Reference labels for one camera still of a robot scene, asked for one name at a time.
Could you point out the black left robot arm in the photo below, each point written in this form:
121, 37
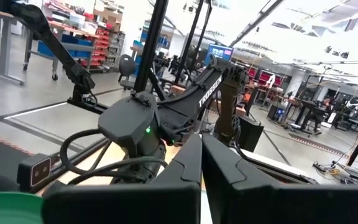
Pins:
197, 99

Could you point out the green plastic plate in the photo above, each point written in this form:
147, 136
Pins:
8, 208

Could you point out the black diagonal frame strut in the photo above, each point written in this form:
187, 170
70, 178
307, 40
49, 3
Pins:
51, 43

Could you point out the black table-level camera box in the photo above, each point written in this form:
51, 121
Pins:
37, 172

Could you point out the black work table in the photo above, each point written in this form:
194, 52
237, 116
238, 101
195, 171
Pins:
309, 113

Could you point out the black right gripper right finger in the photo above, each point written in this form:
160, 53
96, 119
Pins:
275, 205

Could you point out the black office chair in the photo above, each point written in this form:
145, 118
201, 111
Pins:
126, 67

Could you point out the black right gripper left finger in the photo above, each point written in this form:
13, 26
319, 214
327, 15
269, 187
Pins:
129, 202

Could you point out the cardboard boxes on shelf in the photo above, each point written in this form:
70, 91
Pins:
109, 17

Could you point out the thin black frame pole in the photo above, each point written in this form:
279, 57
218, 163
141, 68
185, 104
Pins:
189, 40

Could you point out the blue computer monitor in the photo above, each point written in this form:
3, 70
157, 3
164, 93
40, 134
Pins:
219, 52

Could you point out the black control box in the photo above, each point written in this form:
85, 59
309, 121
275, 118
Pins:
250, 133

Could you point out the thick black frame pole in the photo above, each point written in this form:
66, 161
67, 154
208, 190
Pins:
151, 46

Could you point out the grey desk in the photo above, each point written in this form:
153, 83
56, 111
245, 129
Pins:
5, 46

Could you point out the black overhead frame beam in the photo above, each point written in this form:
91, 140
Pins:
256, 20

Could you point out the shelf with red bins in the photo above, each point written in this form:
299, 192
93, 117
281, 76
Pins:
102, 46

